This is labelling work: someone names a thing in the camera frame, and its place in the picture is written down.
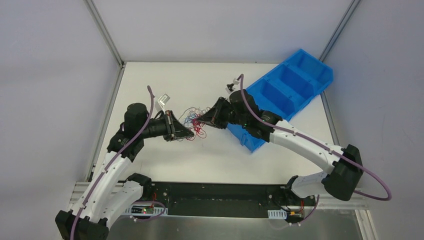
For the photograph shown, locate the red blue wire bundle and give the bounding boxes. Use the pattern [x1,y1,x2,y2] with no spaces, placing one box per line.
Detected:
[178,105,213,142]

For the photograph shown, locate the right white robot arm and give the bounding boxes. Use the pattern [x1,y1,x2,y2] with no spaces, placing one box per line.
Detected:
[197,90,363,205]

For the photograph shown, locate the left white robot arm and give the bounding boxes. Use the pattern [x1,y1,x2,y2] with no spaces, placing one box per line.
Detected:
[55,103,195,240]

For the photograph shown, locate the blue compartment bin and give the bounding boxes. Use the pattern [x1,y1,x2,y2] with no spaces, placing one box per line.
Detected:
[227,48,334,154]

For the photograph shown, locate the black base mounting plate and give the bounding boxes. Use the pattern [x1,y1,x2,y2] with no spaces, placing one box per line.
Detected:
[145,181,292,220]

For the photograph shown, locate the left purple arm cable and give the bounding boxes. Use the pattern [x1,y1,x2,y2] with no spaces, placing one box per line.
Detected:
[68,85,156,240]

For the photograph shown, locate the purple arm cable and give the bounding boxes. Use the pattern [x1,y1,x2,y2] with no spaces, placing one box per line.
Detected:
[239,73,392,202]
[68,85,156,240]

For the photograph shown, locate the left white cable duct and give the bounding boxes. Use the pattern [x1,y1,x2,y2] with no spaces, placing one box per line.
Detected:
[123,204,168,218]

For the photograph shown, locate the white cable duct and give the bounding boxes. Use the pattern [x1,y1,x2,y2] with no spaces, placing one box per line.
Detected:
[123,204,168,218]
[267,209,287,220]

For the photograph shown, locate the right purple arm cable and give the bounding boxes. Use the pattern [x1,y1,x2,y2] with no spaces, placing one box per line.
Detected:
[239,73,392,202]

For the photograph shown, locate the aluminium frame rail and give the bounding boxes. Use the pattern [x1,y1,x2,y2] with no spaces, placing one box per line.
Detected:
[69,180,124,204]

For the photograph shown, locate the right white cable duct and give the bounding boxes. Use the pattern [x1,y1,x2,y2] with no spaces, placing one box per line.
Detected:
[267,209,287,220]

